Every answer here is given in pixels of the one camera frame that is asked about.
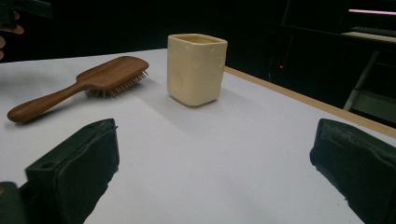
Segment cream square cup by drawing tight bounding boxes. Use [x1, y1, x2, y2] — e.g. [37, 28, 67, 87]
[166, 33, 229, 107]

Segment white table cover sheet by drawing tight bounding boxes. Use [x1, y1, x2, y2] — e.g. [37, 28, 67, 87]
[0, 48, 396, 224]

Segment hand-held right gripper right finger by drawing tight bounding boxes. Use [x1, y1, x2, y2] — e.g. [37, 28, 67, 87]
[309, 118, 396, 224]

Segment pink light strip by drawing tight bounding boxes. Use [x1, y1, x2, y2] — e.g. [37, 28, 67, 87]
[348, 8, 396, 17]

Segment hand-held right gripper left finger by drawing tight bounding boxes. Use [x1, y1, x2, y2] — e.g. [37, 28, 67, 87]
[18, 118, 120, 224]

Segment brown wooden hairbrush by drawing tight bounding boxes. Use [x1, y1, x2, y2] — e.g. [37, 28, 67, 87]
[7, 55, 150, 123]

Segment grey metal stand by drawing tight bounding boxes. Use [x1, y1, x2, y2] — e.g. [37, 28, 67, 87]
[343, 31, 396, 125]

